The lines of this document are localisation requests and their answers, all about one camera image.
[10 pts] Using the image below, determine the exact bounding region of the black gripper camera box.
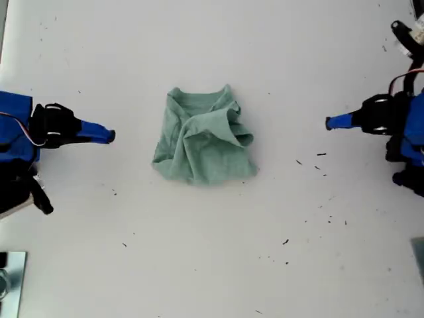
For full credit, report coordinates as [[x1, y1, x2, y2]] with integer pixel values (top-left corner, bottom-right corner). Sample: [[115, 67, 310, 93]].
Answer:
[[0, 172, 55, 221], [390, 19, 424, 58]]

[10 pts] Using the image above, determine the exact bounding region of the red white arm cable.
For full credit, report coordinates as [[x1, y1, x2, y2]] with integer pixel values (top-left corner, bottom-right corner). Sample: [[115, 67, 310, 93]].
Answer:
[[0, 111, 48, 147], [388, 68, 424, 97]]

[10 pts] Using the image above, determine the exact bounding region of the green t-shirt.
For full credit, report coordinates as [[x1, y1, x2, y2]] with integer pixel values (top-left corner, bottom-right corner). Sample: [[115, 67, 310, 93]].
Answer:
[[151, 83, 260, 187]]

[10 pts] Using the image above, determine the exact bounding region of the black camera stalk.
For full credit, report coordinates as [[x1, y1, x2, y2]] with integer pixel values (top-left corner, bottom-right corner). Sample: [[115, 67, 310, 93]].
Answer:
[[399, 49, 424, 97]]

